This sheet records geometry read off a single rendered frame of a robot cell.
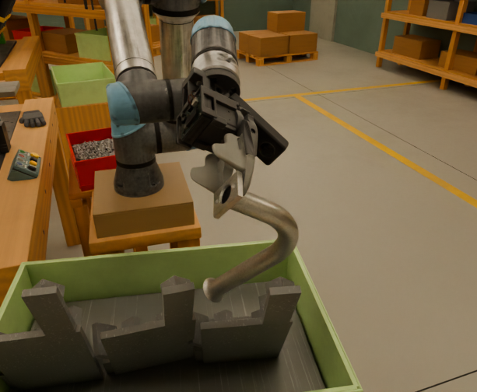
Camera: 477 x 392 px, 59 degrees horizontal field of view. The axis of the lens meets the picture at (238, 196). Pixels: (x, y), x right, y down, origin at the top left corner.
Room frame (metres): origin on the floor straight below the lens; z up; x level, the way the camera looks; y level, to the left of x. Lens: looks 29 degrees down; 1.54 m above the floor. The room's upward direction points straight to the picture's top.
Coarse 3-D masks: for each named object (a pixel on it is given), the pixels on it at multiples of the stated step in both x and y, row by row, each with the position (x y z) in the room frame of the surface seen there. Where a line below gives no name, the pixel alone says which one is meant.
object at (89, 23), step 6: (210, 0) 10.23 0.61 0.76; (216, 0) 10.28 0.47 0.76; (222, 0) 10.32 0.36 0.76; (216, 6) 10.77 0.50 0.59; (222, 6) 10.37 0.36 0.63; (216, 12) 10.77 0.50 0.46; (222, 12) 10.36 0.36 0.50; (84, 18) 9.46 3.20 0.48; (150, 18) 9.90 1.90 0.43; (156, 18) 9.88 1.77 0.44; (198, 18) 10.27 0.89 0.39; (84, 24) 9.75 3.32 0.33; (90, 24) 9.50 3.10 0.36; (96, 24) 9.54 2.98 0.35; (102, 24) 9.57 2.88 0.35; (156, 24) 9.91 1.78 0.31
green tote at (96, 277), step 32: (96, 256) 0.76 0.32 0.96; (128, 256) 0.76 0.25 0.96; (160, 256) 0.77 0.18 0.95; (192, 256) 0.78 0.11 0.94; (224, 256) 0.80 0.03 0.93; (96, 288) 0.75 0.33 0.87; (128, 288) 0.76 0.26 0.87; (160, 288) 0.77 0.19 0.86; (0, 320) 0.57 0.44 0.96; (32, 320) 0.68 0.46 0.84; (320, 320) 0.59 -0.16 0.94; (320, 352) 0.57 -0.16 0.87; (0, 384) 0.50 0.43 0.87; (352, 384) 0.43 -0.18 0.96
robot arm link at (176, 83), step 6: (174, 84) 0.74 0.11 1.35; (180, 84) 0.74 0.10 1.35; (174, 90) 0.73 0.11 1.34; (180, 90) 0.73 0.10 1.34; (174, 96) 0.72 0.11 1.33; (180, 96) 0.73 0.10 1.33; (174, 102) 0.72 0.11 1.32; (180, 102) 0.72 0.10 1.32; (174, 108) 0.72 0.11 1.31; (180, 108) 0.72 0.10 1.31; (174, 114) 0.72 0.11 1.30; (174, 120) 0.73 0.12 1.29
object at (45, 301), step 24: (48, 288) 0.44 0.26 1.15; (48, 312) 0.44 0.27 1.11; (0, 336) 0.45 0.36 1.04; (24, 336) 0.46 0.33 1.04; (48, 336) 0.46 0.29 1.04; (72, 336) 0.47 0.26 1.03; (0, 360) 0.46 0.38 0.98; (24, 360) 0.47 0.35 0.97; (48, 360) 0.48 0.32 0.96; (72, 360) 0.49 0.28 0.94; (96, 360) 0.51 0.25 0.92; (24, 384) 0.50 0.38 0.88; (48, 384) 0.51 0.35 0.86
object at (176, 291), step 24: (168, 288) 0.45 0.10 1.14; (192, 288) 0.45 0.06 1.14; (168, 312) 0.47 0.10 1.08; (192, 312) 0.49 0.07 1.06; (120, 336) 0.47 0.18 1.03; (144, 336) 0.49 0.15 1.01; (168, 336) 0.51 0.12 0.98; (192, 336) 0.53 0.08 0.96; (120, 360) 0.51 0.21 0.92; (144, 360) 0.53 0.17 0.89; (168, 360) 0.56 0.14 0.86
